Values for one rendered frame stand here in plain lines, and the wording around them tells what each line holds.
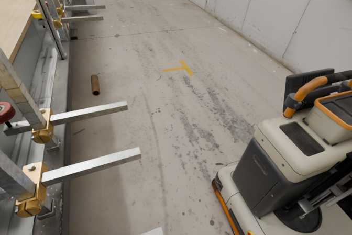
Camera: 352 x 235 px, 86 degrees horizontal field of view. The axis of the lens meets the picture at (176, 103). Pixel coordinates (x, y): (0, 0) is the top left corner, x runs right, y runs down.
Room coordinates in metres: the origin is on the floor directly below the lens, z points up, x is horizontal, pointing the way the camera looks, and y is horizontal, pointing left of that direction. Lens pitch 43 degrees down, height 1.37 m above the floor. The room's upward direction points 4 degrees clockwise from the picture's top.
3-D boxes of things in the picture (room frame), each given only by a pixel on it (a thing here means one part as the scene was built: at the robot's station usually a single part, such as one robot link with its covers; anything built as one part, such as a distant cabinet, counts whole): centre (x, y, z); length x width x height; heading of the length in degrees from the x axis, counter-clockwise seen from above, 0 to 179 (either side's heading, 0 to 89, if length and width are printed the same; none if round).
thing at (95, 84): (1.65, 0.92, 0.04); 0.30 x 0.08 x 0.08; 24
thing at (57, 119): (0.49, 0.41, 0.80); 0.43 x 0.03 x 0.04; 114
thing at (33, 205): (0.21, 0.39, 0.81); 0.14 x 0.06 x 0.05; 24
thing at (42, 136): (0.44, 0.49, 0.81); 0.14 x 0.06 x 0.05; 24
